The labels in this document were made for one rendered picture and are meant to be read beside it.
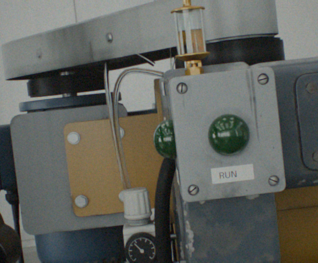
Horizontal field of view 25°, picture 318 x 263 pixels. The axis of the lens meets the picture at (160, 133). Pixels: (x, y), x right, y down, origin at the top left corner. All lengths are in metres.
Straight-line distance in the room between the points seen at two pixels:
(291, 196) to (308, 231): 0.08
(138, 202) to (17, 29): 5.10
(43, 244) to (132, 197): 0.28
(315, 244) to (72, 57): 0.37
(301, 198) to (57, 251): 0.36
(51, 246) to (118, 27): 0.36
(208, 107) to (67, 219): 0.48
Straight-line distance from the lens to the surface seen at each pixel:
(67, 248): 0.99
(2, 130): 0.96
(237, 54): 0.67
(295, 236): 0.88
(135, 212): 0.77
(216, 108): 0.50
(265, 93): 0.51
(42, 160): 0.95
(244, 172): 0.51
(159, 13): 0.74
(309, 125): 0.57
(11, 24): 5.84
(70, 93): 1.03
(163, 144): 0.51
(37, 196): 0.96
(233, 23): 0.67
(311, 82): 0.56
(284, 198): 0.82
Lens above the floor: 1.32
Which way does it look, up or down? 3 degrees down
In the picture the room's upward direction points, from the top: 6 degrees counter-clockwise
